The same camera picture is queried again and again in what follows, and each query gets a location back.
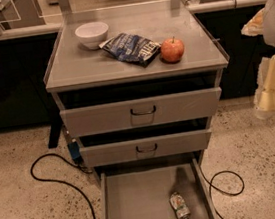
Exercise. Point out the white ceramic bowl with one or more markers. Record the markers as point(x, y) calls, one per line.
point(91, 35)

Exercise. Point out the grey middle drawer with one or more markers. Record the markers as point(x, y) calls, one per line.
point(122, 152)

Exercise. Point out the black drawer handle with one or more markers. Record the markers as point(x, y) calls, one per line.
point(143, 113)
point(146, 150)

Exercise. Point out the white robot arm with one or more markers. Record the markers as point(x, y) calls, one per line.
point(263, 23)

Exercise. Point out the grey bottom drawer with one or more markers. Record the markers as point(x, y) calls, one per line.
point(145, 193)

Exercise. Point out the blue power box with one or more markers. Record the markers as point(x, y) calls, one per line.
point(75, 154)

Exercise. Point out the blue chip bag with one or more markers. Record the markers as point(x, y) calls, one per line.
point(133, 49)

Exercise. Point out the grey drawer cabinet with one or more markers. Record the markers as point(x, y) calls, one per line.
point(136, 84)

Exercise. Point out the grey drawer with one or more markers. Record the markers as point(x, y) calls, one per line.
point(117, 116)
point(122, 152)
point(145, 193)

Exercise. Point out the black top drawer handle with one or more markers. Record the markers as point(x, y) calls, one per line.
point(143, 113)

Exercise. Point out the black middle drawer handle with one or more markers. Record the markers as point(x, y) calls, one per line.
point(146, 150)

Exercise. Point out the yellow taped gripper finger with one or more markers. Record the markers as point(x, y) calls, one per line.
point(254, 26)
point(264, 100)

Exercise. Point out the red apple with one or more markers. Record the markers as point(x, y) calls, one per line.
point(172, 50)

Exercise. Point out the grey top drawer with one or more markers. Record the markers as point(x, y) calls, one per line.
point(117, 116)

